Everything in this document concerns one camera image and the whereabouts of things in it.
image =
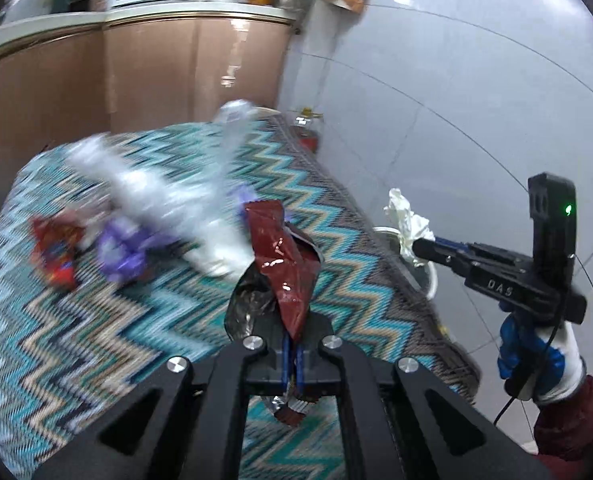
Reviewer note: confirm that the red snack packet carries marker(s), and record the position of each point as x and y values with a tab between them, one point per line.
56	246

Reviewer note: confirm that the zigzag patterned woven mat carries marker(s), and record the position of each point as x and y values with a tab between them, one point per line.
66	357

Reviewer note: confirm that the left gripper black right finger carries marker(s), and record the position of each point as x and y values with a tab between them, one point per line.
399	421

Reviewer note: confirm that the dark red foil wrapper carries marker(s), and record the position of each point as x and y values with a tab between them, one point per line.
288	258

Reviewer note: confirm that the white tissue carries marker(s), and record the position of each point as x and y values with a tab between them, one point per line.
411	226

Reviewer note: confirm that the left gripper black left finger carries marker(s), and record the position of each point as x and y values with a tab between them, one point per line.
185	421

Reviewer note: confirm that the cooking oil bottle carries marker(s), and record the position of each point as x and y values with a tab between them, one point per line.
306	128

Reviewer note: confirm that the purple plastic bag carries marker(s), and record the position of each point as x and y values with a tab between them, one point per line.
123	246

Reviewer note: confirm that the brown kitchen cabinet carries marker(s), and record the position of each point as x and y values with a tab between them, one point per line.
67	76

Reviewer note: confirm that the black right gripper camera mount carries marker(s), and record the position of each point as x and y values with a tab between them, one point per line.
552	207

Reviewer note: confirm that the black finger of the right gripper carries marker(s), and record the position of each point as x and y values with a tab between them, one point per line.
426	250
450	246

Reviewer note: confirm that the clear plastic bag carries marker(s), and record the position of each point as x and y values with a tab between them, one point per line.
199	212

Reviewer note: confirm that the right hand blue white glove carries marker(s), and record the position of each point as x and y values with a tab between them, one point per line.
549	355

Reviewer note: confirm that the dark red right sleeve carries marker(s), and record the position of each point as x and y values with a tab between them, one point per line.
564	432

